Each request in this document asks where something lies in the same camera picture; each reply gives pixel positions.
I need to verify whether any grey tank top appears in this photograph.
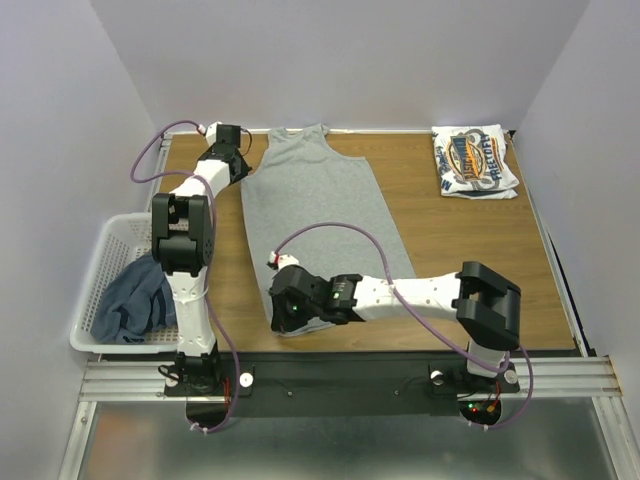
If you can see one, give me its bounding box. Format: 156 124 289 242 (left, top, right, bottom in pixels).
241 124 416 317

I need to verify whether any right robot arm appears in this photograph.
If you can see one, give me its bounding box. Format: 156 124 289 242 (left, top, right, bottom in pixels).
268 255 521 390

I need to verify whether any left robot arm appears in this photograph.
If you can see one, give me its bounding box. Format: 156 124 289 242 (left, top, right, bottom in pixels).
151 123 251 395

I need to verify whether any blue tank top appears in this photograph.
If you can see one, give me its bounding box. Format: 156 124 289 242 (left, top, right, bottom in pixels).
90 253 177 345

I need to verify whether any folded white printed tank top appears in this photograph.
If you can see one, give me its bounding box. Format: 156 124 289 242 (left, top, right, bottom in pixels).
431 124 520 200

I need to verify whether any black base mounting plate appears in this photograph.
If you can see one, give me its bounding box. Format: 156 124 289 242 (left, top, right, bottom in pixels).
158 351 520 426

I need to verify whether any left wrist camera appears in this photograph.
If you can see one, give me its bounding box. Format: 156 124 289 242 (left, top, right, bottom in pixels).
196 121 221 147

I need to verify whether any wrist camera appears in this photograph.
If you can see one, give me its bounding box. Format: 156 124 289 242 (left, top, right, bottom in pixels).
196 121 221 147
267 251 299 271

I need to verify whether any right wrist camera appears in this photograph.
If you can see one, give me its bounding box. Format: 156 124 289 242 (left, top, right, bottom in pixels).
267 251 299 271

